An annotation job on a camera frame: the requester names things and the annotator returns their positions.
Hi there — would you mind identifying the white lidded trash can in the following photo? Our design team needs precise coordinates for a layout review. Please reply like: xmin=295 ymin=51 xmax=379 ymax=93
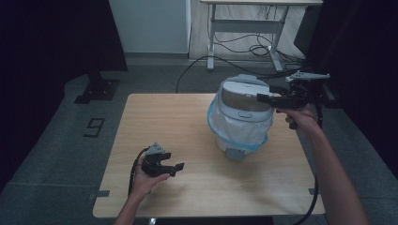
xmin=206 ymin=73 xmax=277 ymax=162

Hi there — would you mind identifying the long black floor cable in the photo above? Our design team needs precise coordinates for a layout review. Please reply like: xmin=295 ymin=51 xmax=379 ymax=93
xmin=175 ymin=55 xmax=311 ymax=94

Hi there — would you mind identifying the tangle of black cables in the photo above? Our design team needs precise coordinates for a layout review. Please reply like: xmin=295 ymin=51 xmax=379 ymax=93
xmin=207 ymin=4 xmax=306 ymax=64

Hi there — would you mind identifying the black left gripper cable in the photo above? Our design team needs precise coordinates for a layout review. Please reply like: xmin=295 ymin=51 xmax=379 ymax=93
xmin=127 ymin=146 xmax=151 ymax=198

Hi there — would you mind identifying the person's right hand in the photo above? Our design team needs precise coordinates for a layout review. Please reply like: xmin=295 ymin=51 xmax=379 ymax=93
xmin=276 ymin=104 xmax=319 ymax=134

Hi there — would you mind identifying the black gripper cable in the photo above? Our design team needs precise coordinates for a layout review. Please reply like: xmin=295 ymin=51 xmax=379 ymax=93
xmin=293 ymin=102 xmax=324 ymax=225
xmin=127 ymin=146 xmax=151 ymax=198

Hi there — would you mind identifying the person's left hand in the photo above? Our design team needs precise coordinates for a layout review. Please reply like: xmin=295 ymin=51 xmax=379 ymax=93
xmin=130 ymin=155 xmax=172 ymax=200

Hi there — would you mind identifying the white blue-rimmed bin liner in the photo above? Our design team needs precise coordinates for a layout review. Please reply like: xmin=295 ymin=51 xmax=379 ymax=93
xmin=206 ymin=97 xmax=274 ymax=154

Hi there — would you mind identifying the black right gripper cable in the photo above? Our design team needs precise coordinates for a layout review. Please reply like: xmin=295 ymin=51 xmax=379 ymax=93
xmin=293 ymin=102 xmax=324 ymax=225

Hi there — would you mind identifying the white metal-frame desk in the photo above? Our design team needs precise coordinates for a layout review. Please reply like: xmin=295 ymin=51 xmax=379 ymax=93
xmin=200 ymin=0 xmax=323 ymax=73

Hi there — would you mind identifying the dark curtain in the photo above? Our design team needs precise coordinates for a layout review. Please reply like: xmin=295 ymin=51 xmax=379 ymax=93
xmin=0 ymin=0 xmax=129 ymax=191
xmin=294 ymin=0 xmax=398 ymax=173

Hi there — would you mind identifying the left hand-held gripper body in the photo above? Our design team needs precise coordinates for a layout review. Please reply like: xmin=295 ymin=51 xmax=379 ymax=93
xmin=142 ymin=142 xmax=168 ymax=178

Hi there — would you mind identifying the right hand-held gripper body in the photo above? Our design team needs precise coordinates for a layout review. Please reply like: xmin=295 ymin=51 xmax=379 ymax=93
xmin=276 ymin=70 xmax=331 ymax=110

